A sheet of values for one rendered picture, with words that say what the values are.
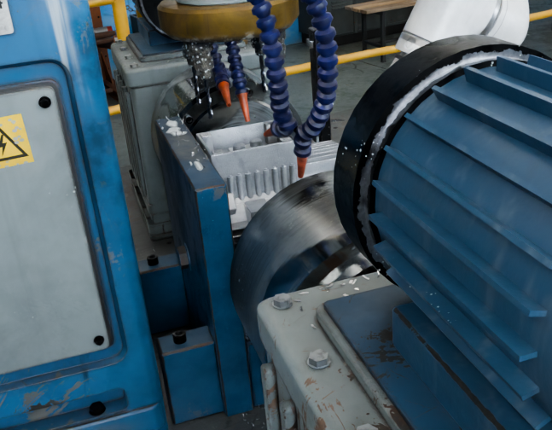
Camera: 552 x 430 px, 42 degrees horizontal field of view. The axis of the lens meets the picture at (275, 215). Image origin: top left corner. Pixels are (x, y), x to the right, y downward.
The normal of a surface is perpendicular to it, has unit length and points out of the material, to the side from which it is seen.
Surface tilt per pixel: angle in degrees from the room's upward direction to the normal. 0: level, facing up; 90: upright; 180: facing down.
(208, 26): 90
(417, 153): 59
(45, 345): 90
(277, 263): 47
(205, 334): 0
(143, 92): 90
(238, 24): 90
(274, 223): 39
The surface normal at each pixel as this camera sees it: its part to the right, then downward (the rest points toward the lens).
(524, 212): -0.77, -0.43
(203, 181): -0.08, -0.90
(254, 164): 0.29, 0.39
